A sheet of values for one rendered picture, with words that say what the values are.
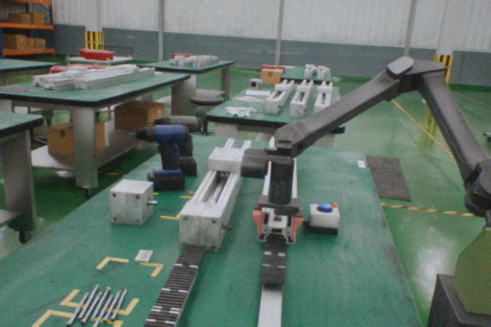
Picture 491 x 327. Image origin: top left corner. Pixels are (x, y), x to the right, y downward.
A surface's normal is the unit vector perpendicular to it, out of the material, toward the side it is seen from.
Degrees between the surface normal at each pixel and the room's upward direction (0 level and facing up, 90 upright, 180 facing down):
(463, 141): 43
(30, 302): 0
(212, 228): 90
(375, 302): 0
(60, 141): 90
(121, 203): 90
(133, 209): 90
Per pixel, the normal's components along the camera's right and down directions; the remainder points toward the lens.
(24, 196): -0.15, 0.28
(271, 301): 0.06, -0.96
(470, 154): -0.14, -0.63
